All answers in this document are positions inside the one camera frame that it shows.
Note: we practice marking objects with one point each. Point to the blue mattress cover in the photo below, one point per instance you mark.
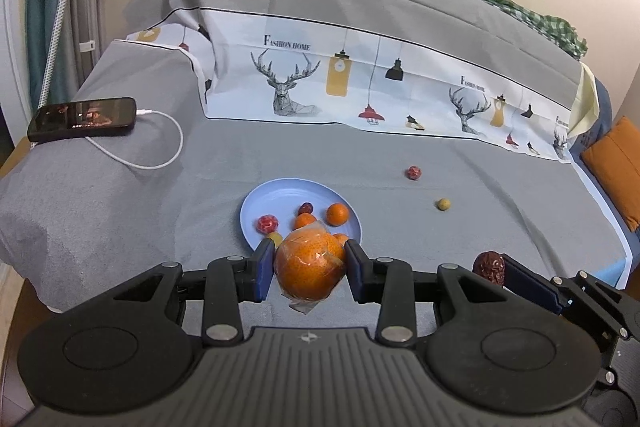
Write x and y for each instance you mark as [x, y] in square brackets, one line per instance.
[602, 107]

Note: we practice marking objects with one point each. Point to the cream cloth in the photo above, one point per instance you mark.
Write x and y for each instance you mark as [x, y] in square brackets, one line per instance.
[585, 102]

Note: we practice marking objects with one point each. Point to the dark brown jujube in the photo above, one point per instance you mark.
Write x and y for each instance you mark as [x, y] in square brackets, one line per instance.
[305, 209]

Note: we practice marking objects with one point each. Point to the red plastic-wrapped fruit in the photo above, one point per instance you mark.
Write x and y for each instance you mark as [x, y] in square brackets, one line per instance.
[267, 224]
[414, 172]

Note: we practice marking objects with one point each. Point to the white braided pole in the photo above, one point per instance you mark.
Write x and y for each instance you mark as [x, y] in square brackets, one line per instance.
[57, 27]

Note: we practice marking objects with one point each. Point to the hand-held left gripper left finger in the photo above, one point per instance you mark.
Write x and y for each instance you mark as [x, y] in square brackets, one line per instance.
[265, 269]

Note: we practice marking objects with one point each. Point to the reddish brown jujube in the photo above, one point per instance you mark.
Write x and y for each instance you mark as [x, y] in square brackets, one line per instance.
[490, 268]

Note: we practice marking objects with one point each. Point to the orange pillow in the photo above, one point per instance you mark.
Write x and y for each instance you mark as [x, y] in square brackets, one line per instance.
[615, 167]

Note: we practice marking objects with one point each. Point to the deer print duvet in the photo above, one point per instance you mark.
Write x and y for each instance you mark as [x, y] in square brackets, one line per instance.
[350, 57]

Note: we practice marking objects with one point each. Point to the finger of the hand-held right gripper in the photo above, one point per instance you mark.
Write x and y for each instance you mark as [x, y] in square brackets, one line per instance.
[532, 287]

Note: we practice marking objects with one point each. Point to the small orange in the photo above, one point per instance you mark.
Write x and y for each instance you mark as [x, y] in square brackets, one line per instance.
[341, 239]
[336, 213]
[303, 221]

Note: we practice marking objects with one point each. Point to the grey pillow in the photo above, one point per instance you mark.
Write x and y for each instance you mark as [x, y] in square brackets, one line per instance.
[140, 77]

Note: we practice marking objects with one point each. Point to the grey bed sheet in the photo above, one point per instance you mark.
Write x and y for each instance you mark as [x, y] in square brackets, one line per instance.
[225, 157]

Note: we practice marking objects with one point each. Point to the light blue plate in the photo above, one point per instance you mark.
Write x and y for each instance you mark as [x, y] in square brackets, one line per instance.
[285, 197]

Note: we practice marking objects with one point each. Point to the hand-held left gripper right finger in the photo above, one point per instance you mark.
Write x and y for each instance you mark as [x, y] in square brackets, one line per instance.
[356, 272]

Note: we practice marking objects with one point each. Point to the teal curtain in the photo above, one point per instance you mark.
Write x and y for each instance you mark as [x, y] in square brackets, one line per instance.
[42, 7]

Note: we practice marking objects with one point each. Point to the large plastic-wrapped orange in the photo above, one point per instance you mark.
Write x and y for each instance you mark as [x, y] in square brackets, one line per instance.
[310, 272]

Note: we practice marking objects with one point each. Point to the black smartphone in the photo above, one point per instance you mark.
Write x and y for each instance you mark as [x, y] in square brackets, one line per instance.
[82, 119]

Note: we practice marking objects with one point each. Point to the small yellow fruit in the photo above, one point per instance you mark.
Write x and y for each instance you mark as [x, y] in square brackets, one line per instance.
[443, 204]
[275, 239]

